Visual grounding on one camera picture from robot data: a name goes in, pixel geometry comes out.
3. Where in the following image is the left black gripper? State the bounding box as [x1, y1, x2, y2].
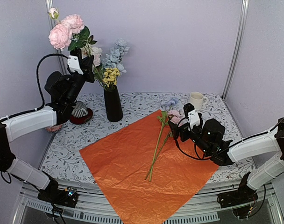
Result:
[65, 54, 95, 104]

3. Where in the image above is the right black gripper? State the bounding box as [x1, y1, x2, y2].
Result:
[169, 120, 212, 155]

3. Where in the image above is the white artificial flower stem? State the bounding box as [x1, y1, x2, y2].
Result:
[88, 47, 102, 57]

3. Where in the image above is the blue artificial flower stem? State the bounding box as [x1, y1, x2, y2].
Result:
[102, 38, 130, 73]

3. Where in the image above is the yellow artificial flower sprig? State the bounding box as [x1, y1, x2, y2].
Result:
[102, 68, 121, 91]

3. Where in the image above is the pale blue poppy stem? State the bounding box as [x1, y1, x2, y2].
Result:
[145, 97, 181, 182]

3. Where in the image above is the large pink rose stem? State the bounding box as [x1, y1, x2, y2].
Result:
[48, 7, 103, 89]

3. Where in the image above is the orange yellow wrapping paper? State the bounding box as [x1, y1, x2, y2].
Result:
[80, 111, 218, 224]

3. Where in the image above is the pink artificial flower stem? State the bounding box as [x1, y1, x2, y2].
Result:
[92, 53, 101, 69]

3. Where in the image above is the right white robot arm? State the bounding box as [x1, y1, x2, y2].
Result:
[168, 114, 284, 203]

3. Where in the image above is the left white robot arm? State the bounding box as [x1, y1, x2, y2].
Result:
[0, 56, 94, 203]

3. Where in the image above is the tall black vase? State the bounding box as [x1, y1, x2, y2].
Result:
[104, 86, 123, 122]

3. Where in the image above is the white ceramic mug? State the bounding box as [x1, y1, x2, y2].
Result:
[189, 92, 208, 110]

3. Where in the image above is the striped ceramic cup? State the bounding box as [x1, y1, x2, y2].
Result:
[71, 101, 88, 118]

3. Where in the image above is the red round coaster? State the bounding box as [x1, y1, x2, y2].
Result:
[69, 108, 93, 125]

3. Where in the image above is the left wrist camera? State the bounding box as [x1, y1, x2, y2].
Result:
[67, 48, 84, 75]

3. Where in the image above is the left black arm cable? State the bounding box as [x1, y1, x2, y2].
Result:
[0, 53, 70, 185]

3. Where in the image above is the left aluminium frame post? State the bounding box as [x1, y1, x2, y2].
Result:
[45, 0, 74, 99]

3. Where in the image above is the aluminium frame post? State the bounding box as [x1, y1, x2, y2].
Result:
[222, 0, 249, 101]
[45, 0, 74, 99]

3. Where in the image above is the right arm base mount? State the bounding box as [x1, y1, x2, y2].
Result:
[217, 172, 258, 208]

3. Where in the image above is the aluminium front rail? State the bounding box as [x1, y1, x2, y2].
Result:
[13, 180, 284, 224]

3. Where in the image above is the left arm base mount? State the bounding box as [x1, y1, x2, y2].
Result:
[37, 177, 78, 208]

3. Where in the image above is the right aluminium frame post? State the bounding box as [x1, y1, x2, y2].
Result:
[222, 0, 249, 101]

